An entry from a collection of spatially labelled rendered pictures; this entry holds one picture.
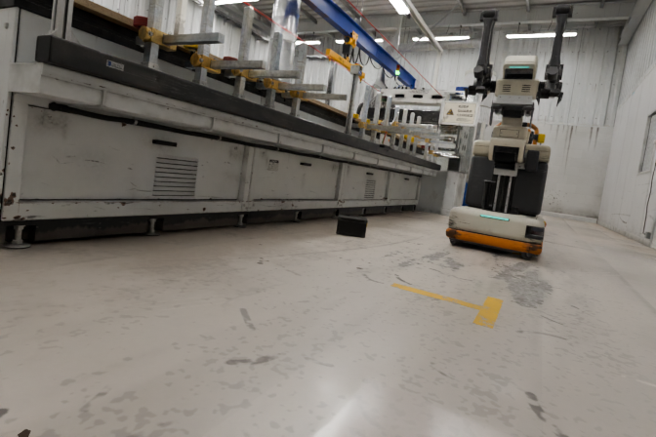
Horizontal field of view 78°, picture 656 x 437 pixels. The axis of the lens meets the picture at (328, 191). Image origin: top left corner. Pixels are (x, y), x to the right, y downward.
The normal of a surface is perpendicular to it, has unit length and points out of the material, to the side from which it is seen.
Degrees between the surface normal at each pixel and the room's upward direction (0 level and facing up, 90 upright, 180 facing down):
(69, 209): 90
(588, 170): 90
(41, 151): 90
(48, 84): 90
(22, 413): 0
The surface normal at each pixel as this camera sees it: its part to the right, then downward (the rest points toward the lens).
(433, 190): -0.47, -0.02
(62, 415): 0.14, -0.99
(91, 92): 0.87, 0.14
